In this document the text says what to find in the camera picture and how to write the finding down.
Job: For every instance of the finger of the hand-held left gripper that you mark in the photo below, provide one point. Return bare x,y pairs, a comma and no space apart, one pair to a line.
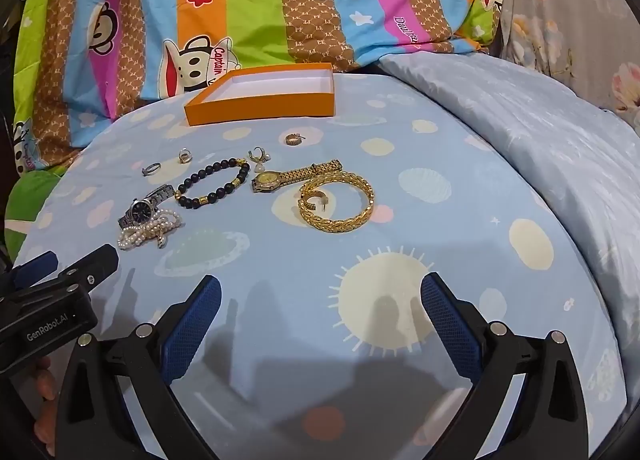
97,260
32,267

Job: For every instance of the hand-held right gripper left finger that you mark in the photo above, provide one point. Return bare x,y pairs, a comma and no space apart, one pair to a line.
192,325

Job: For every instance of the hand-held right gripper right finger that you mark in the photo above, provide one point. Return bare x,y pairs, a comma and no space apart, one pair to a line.
450,325

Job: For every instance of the silver wrist watch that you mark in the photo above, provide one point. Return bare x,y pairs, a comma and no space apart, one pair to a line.
138,207

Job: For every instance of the gold wrist watch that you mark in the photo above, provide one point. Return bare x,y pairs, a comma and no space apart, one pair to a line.
267,181

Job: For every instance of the gold hoop earring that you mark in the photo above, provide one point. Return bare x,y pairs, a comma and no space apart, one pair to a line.
305,200

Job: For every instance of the gold pearl earring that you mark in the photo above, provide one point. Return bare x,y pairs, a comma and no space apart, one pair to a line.
260,166

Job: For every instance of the small dark gold earring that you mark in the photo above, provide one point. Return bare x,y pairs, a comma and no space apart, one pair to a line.
288,140

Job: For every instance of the orange cardboard box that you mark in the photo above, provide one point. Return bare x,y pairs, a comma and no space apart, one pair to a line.
260,105

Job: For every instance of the person's left hand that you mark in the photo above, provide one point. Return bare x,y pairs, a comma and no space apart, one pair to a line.
44,382

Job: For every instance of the light blue spotted bed sheet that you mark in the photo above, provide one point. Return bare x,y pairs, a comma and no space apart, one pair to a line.
450,240

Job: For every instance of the pale blue quilt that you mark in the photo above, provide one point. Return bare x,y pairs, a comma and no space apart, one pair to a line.
550,140

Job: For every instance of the colourful cartoon pillow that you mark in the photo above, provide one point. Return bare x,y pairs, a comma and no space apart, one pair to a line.
250,5

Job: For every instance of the floral grey pillow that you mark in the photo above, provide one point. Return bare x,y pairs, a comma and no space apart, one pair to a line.
550,0

